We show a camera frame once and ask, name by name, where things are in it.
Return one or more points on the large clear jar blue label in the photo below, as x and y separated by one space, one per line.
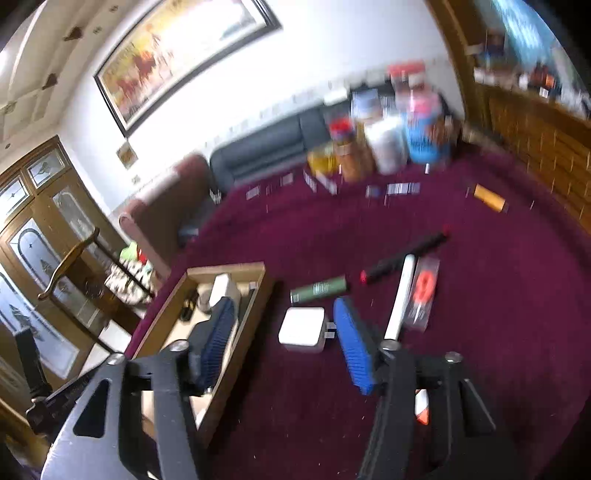
422 138

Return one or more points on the short white pen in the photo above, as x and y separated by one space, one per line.
310 179

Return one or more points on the white bottle with orange cap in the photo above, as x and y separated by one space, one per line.
422 408

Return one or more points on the clear jar with red lid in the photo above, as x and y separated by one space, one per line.
406 74

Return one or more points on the white plastic jar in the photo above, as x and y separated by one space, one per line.
385 147

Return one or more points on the framed wall painting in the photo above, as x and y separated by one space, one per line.
184 50

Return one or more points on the brown armchair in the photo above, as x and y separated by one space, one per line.
171 207

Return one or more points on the black leather sofa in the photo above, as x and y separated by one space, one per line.
263 143

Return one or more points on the green lighter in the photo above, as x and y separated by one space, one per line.
318 288

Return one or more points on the patterned blanket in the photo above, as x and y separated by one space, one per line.
124 281

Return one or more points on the red hook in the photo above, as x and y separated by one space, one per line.
424 290

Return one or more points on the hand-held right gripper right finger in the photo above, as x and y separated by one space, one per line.
355 346

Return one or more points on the maroon velvet tablecloth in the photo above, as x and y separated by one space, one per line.
485 300

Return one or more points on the white marker pen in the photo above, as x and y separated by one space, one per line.
400 295

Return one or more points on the white stick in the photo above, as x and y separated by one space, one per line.
327 184

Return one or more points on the black lipstick with gold band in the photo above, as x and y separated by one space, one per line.
188 307

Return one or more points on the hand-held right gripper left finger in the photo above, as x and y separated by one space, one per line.
217 332

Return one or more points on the black marker with red cap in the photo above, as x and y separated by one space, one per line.
406 256

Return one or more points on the yellow and black pencil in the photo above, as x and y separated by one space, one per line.
489 198

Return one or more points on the dark wooden chair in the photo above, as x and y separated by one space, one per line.
69 261

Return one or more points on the wooden side cabinet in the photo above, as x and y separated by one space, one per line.
531 138

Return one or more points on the wooden wardrobe with glass doors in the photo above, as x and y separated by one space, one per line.
27 203

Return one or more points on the shallow cardboard box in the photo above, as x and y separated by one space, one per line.
161 332

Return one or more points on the brown jar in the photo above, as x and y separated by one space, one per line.
351 161

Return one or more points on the small blue cartridge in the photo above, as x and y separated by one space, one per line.
372 191

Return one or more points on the small wall plaque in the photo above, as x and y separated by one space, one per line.
127 156

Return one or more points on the white paper cup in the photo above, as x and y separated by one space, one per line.
364 104

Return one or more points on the jar with red blue lid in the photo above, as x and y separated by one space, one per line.
341 127

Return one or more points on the white charger block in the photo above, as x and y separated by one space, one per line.
224 286

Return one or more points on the black and white marker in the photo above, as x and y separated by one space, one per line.
404 188

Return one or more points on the white plug adapter with prongs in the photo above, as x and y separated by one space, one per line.
302 330

